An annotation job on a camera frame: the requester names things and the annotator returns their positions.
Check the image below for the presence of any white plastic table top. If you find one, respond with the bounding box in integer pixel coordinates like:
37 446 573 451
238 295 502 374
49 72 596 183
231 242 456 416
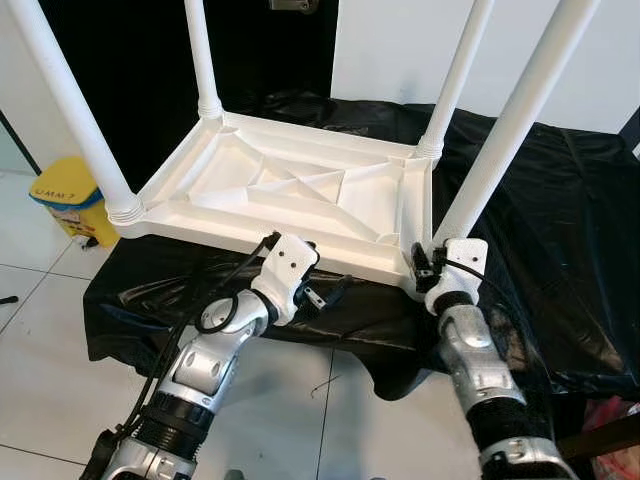
112 110 438 301

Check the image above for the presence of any white plastic table leg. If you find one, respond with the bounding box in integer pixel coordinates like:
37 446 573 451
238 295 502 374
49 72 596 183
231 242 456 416
415 0 496 161
182 0 226 121
5 0 146 226
432 0 601 246

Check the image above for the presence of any black plastic table cover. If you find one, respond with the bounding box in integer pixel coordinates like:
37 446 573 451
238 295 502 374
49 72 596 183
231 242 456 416
82 90 640 401

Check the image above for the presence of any black backdrop sheet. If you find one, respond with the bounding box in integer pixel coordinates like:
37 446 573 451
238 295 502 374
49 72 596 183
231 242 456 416
35 0 339 191

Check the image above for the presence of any pink plastic bag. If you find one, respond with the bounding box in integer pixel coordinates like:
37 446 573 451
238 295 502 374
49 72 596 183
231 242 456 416
585 395 640 480

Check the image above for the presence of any yellow bin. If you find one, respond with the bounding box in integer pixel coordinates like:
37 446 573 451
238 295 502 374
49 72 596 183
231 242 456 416
28 155 119 249

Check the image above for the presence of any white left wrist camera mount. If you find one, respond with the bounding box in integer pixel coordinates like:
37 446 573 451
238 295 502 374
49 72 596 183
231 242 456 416
250 233 321 326

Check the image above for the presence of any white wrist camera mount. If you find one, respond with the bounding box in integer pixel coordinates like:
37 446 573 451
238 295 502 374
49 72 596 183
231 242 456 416
425 238 489 316
250 233 321 326

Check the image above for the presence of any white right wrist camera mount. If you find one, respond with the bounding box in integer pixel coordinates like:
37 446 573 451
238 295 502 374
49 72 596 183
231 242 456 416
425 238 489 316

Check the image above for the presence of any dark door frame strip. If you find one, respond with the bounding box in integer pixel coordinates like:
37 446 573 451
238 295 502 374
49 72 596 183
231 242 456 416
620 105 640 151

